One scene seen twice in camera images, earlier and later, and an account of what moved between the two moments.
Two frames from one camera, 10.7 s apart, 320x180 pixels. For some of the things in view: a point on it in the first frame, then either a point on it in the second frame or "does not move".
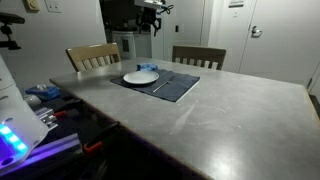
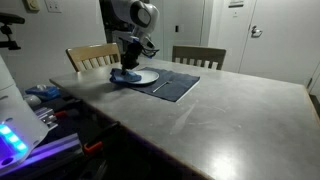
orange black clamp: [95, 148] does not move
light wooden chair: [91, 56] does not move
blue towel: [149, 67] → [130, 76]
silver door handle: [255, 33] does not move
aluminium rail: [49, 152] does not move
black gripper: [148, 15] → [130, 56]
